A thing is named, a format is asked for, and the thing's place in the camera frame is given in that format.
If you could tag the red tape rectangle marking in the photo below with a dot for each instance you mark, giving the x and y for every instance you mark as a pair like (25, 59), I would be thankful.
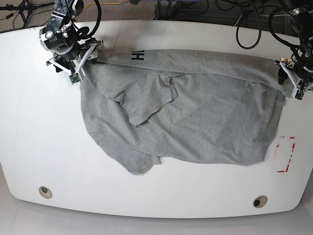
(283, 153)

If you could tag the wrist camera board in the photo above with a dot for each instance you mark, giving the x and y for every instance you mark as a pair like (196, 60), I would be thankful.
(74, 78)
(300, 95)

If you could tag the black tripod stand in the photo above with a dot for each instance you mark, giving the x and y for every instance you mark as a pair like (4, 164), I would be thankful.
(24, 10)

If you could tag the grey T-shirt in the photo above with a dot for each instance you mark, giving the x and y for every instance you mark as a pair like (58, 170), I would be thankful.
(196, 106)

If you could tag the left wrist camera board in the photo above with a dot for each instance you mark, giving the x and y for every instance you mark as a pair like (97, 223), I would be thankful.
(300, 95)

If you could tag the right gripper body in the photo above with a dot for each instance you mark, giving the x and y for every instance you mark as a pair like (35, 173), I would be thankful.
(71, 60)

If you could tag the right table cable grommet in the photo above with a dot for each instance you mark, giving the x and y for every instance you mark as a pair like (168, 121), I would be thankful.
(260, 201)

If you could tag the table cable grommet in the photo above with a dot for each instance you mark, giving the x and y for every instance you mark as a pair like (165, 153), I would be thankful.
(260, 201)
(45, 192)

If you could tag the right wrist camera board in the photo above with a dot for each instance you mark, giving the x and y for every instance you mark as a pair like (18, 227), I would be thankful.
(74, 78)

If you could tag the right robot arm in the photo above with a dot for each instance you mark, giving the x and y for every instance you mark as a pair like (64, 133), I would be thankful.
(61, 31)

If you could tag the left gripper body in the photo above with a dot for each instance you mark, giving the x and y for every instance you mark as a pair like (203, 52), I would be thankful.
(300, 77)

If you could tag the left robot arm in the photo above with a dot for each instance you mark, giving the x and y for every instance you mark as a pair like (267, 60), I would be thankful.
(301, 13)

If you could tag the left table cable grommet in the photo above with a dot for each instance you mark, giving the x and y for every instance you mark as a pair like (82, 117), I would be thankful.
(45, 192)

